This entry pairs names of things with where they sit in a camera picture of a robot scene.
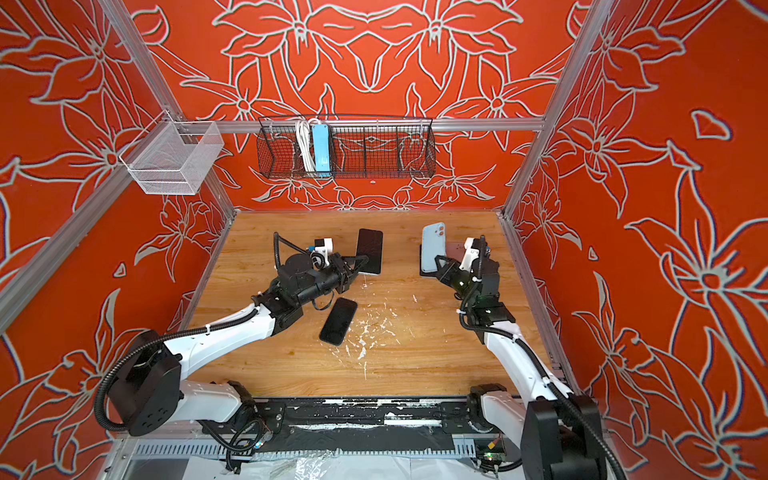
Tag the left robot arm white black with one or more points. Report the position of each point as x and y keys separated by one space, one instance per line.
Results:
x=150 y=385

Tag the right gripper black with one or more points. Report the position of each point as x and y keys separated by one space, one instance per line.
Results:
x=449 y=272

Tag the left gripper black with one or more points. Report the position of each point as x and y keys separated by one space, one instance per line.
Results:
x=347 y=275

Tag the white mesh wall basket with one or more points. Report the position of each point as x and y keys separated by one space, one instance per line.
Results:
x=174 y=158

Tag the black smartphone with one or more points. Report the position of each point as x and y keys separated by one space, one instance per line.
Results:
x=338 y=321
x=370 y=244

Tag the small green circuit board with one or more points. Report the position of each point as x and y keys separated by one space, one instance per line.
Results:
x=490 y=456

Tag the pink phone case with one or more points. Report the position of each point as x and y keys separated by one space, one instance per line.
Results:
x=455 y=250

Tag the black wire wall basket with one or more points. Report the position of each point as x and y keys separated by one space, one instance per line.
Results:
x=362 y=147

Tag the blue box in basket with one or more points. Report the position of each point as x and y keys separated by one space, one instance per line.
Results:
x=321 y=144

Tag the light blue phone case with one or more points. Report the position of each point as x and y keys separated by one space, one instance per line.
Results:
x=433 y=242

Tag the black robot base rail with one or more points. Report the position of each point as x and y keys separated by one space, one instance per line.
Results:
x=443 y=424

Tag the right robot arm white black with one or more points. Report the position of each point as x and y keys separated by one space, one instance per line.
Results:
x=558 y=432

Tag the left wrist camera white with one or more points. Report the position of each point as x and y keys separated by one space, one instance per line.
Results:
x=320 y=252

